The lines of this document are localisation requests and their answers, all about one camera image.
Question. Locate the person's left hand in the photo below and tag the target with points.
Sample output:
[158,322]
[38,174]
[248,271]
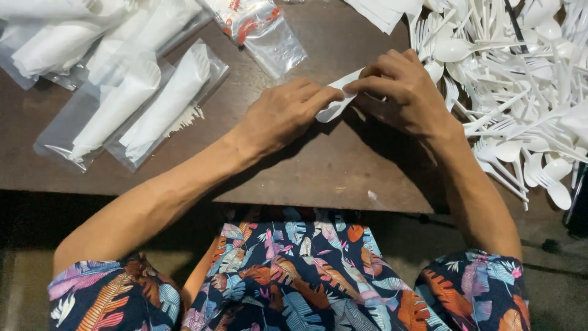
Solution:
[275,117]

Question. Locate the person's right hand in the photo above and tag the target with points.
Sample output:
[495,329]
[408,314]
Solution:
[413,99]

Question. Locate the white paper napkin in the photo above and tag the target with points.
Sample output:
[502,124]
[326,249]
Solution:
[334,108]

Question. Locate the clear plastic bags red print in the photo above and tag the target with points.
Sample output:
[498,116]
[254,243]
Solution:
[264,36]

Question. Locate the stack of white napkins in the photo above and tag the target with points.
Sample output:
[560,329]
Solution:
[383,11]

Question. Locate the heap of white plastic cutlery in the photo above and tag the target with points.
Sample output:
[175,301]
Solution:
[514,82]

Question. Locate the bagged napkin-wrapped cutlery set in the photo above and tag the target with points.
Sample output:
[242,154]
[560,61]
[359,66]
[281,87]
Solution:
[167,105]
[147,30]
[117,108]
[55,50]

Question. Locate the black stick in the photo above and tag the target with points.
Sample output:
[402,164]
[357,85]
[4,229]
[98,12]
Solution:
[517,27]

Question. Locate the floral leaf print dress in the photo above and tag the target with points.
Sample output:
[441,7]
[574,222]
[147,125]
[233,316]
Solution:
[298,280]

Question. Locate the black flat device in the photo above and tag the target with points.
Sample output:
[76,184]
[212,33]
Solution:
[579,197]

